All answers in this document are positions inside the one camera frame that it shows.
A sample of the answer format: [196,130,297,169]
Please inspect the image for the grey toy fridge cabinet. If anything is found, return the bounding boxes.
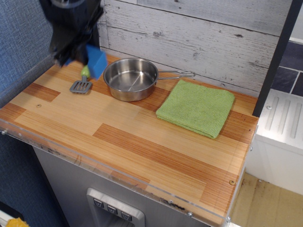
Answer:
[34,148,226,227]

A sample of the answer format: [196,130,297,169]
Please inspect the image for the dark left cabinet post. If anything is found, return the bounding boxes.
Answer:
[89,11,100,48]

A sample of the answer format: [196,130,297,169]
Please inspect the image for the green handled grey spatula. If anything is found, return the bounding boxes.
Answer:
[70,65,92,94]

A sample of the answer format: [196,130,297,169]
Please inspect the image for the clear acrylic edge guard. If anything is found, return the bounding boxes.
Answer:
[0,111,258,227]

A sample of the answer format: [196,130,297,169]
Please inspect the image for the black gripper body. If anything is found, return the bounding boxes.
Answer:
[39,0,104,57]

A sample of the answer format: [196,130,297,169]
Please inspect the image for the green folded cloth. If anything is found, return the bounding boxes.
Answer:
[156,80,235,139]

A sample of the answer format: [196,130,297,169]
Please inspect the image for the blue arch-shaped wooden handle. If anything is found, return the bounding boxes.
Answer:
[63,44,108,81]

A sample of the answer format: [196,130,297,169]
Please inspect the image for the dark cabinet post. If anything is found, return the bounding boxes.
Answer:
[252,0,303,117]
[89,11,100,48]

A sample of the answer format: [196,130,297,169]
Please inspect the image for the yellow object at corner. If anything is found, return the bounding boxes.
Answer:
[6,218,29,227]

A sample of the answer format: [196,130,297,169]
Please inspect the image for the white ribbed sink unit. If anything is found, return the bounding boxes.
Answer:
[246,89,303,194]

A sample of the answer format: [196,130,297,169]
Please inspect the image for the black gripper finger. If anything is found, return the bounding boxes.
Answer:
[53,48,73,67]
[71,41,89,65]

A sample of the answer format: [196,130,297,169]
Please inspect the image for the stainless steel pan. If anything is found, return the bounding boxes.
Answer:
[103,58,196,102]

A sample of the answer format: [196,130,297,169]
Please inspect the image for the silver dispenser panel with buttons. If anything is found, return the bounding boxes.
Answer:
[86,188,145,227]

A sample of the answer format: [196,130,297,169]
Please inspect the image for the dark right cabinet post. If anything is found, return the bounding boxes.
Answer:
[252,0,303,117]

